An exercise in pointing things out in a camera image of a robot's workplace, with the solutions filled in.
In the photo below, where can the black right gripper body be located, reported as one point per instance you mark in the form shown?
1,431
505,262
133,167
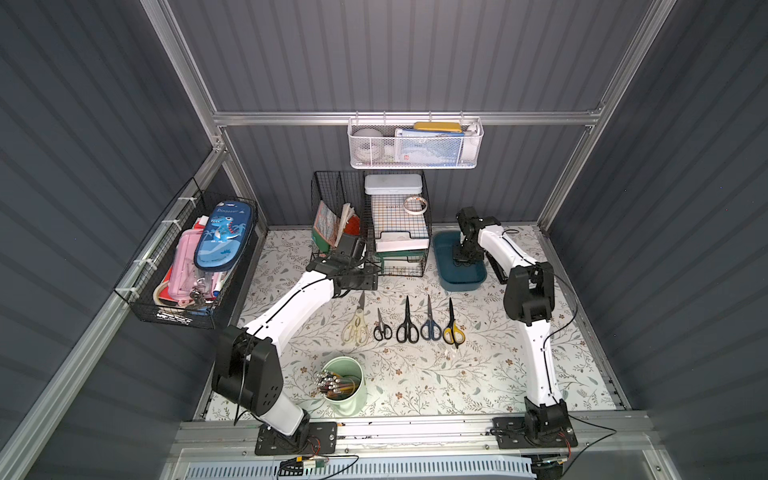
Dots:
470,252

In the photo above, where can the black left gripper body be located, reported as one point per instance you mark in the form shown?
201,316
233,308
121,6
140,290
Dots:
365,264

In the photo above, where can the teal plastic storage box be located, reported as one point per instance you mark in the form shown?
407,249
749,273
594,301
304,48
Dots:
455,276

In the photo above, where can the cream handled kitchen scissors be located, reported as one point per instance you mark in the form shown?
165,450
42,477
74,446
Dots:
356,331

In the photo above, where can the small black scissors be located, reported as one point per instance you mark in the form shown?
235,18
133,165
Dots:
382,331

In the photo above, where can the yellow handled scissors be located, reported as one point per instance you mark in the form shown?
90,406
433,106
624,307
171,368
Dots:
452,334

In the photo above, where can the blue handled scissors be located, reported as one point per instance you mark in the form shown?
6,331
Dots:
430,329

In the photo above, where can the large black scissors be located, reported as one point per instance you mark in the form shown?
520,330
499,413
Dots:
407,331

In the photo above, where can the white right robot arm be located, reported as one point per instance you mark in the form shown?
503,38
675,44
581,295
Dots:
529,300

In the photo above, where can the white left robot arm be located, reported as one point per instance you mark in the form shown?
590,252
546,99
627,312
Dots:
247,369

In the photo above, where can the white checkered box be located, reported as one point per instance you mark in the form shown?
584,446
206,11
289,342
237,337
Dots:
394,229

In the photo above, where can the red booklet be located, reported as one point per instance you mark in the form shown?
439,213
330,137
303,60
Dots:
353,226

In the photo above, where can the pink patterned notebook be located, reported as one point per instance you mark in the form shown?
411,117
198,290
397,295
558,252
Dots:
324,229

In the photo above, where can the white paper stack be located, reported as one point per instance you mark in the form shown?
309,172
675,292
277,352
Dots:
347,213

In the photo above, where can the white tin case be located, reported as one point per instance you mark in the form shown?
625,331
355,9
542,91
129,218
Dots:
393,184

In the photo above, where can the green pen cup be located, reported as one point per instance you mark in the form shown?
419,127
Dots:
348,366

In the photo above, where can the blue white packet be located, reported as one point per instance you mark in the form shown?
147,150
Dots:
432,149

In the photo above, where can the pens in cup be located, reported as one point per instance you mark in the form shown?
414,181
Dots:
337,387

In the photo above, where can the white tape roll in basket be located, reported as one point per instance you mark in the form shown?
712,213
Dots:
367,145

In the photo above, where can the blue dinosaur pencil case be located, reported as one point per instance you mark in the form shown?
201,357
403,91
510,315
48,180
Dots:
224,236

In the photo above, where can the yellow item in basket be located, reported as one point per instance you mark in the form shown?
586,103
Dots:
444,127

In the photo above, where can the white hanging mesh basket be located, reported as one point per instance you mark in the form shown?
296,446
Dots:
473,131

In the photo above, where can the pink pencil case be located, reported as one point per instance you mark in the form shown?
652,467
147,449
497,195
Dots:
183,272

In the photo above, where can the black wire desk organizer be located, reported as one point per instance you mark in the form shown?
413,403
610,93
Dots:
336,188

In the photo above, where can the black side wire basket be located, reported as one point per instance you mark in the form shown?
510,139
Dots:
144,286

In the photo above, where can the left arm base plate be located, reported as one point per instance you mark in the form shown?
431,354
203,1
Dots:
312,437

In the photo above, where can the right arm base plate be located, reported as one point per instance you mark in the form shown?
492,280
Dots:
525,432

